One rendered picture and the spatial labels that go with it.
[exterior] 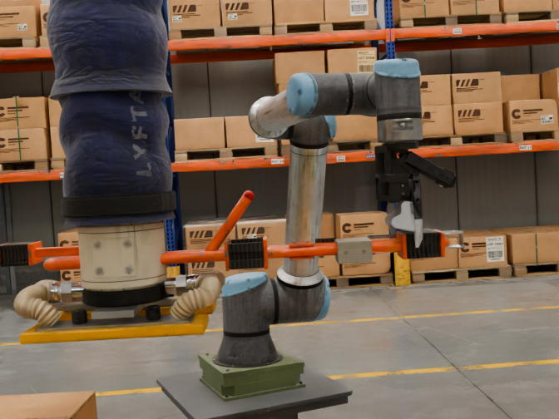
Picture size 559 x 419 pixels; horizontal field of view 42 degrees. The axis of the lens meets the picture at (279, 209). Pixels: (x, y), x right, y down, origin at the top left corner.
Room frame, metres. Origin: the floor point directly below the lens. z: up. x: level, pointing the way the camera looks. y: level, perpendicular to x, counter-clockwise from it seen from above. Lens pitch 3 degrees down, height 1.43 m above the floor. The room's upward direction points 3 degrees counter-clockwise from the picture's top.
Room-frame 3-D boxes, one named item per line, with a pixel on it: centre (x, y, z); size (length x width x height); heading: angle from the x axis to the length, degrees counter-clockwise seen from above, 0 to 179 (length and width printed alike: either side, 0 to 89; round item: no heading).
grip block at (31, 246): (1.74, 0.62, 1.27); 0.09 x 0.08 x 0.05; 0
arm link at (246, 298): (2.35, 0.12, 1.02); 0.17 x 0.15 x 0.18; 102
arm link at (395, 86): (1.49, -0.25, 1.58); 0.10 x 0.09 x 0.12; 12
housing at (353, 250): (1.48, -0.14, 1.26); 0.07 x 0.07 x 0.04; 0
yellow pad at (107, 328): (1.38, 0.32, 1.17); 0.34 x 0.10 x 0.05; 90
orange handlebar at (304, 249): (1.60, 0.12, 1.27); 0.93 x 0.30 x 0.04; 90
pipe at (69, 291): (1.48, 0.32, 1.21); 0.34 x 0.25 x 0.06; 90
